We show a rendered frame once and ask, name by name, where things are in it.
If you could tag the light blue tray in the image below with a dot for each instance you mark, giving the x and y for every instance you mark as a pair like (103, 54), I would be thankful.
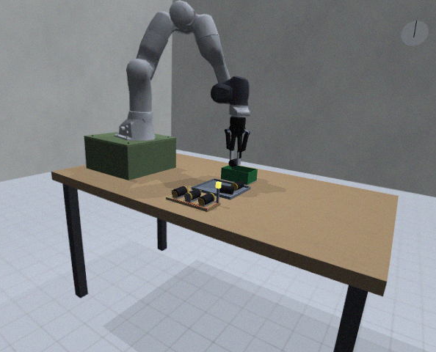
(210, 187)

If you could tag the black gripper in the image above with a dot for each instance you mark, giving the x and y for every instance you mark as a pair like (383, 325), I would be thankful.
(237, 128)

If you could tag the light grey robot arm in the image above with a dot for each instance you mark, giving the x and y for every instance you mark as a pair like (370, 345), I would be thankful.
(234, 91)

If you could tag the black battery with gold end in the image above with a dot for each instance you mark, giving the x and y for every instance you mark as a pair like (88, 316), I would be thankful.
(194, 194)
(237, 185)
(232, 162)
(181, 190)
(208, 198)
(226, 189)

